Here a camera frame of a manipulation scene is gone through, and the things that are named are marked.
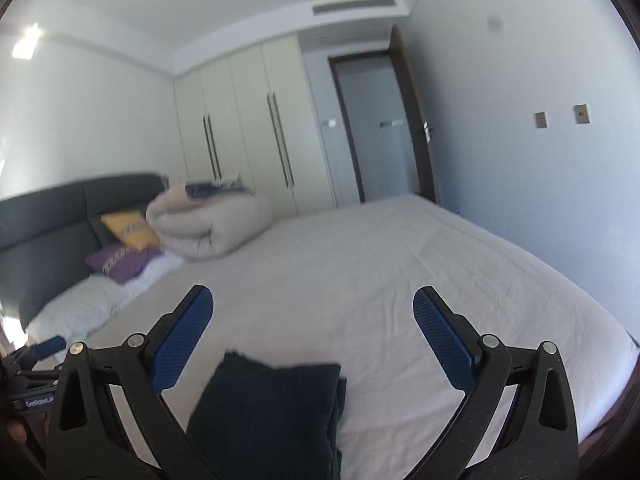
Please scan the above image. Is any ceiling light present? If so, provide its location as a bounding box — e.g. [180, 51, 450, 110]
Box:
[11, 22, 44, 60]

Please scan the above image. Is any dark green sweater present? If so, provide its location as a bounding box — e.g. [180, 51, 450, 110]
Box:
[186, 350, 349, 480]

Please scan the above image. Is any bed with white sheet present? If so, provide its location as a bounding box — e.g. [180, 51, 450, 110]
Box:
[25, 192, 640, 480]

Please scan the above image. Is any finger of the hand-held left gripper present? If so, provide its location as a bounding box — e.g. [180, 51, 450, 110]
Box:
[22, 336, 67, 362]

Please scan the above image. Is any grey padded headboard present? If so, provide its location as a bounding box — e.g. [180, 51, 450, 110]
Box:
[0, 173, 168, 333]

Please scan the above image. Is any beige folded duvet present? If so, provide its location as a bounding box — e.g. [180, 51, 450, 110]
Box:
[145, 182, 274, 262]

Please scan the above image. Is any blue grey folded blanket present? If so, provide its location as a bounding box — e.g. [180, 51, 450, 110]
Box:
[185, 176, 249, 199]

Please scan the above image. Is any white ceiling air vent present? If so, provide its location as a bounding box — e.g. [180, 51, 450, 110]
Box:
[312, 0, 399, 16]

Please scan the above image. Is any person's left hand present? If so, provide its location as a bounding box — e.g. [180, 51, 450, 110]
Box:
[2, 417, 51, 447]

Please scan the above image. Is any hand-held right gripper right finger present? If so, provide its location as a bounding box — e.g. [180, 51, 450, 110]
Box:
[412, 285, 581, 480]

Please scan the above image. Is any purple patterned pillow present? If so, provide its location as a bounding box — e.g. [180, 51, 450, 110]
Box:
[84, 244, 163, 284]

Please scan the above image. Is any cream wardrobe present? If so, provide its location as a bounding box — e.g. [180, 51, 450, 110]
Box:
[172, 34, 337, 221]

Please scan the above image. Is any brown wooden door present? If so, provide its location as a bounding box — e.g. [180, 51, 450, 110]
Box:
[390, 24, 442, 206]

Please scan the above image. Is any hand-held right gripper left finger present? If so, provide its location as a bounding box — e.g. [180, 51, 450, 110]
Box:
[45, 284, 215, 480]

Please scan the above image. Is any yellow patterned pillow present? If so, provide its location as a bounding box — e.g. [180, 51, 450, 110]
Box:
[100, 210, 163, 252]

